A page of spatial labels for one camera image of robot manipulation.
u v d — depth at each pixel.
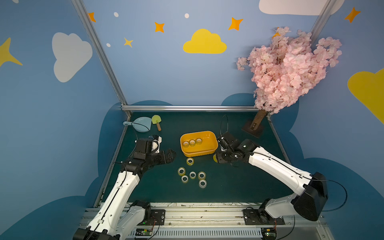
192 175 0.88
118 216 0.42
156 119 1.19
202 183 0.85
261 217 0.66
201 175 0.88
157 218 0.74
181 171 0.91
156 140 0.70
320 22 0.74
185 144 1.02
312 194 0.39
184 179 0.86
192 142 1.03
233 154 0.57
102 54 0.85
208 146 1.02
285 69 0.62
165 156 0.68
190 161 0.94
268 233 0.73
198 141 1.04
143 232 0.72
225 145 0.61
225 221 0.74
